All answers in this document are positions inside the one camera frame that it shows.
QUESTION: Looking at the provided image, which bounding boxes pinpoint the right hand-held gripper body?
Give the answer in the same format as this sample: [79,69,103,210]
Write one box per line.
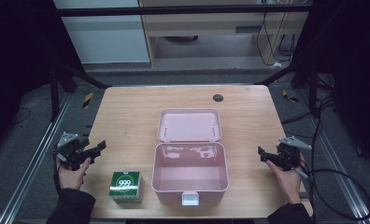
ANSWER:
[275,135,313,173]

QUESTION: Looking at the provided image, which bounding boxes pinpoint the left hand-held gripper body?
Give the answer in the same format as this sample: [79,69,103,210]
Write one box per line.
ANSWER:
[52,132,92,171]

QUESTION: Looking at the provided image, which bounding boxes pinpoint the person's left hand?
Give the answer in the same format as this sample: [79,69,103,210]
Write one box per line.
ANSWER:
[55,157,93,191]

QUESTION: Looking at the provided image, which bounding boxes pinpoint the person's right hand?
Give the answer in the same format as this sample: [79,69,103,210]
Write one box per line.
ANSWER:
[264,154,306,205]

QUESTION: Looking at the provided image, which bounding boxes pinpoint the yellow black floor tape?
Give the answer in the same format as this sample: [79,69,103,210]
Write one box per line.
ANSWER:
[281,89,300,104]
[81,91,94,109]

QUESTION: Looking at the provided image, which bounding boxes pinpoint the green medicine box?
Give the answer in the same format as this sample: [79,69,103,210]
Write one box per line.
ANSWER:
[107,170,146,205]

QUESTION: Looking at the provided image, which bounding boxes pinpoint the black metal stand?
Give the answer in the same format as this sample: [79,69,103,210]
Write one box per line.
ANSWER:
[48,60,113,123]
[253,57,320,119]

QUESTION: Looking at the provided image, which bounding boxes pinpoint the pink plastic box with lid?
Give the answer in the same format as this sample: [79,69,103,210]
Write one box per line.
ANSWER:
[150,107,231,207]

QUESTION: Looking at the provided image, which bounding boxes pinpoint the dark curtain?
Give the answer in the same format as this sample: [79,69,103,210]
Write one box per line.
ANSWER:
[293,0,370,174]
[0,0,84,153]

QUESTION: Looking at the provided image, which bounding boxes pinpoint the white cabinet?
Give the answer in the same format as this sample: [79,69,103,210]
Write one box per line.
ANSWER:
[52,0,151,65]

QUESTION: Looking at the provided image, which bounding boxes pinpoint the wooden desk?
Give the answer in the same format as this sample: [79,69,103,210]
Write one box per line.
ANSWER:
[137,0,309,68]

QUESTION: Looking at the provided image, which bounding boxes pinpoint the aluminium floor rail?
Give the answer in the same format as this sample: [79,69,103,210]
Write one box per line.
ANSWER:
[0,92,73,224]
[298,91,370,224]

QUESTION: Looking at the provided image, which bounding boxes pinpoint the black floor cables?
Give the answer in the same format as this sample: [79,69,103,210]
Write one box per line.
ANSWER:
[280,73,338,141]

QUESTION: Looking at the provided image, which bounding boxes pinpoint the thin black floor cable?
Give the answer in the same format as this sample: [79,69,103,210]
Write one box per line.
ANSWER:
[10,106,33,126]

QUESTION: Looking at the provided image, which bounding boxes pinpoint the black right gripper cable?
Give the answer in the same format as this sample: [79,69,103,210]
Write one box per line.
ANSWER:
[296,167,370,222]

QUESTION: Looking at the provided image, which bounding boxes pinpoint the black hanging cables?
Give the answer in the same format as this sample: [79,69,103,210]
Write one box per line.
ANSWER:
[255,11,297,67]

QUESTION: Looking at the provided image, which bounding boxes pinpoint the black horizontal frame bar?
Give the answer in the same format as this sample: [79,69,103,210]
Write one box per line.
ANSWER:
[52,4,314,19]

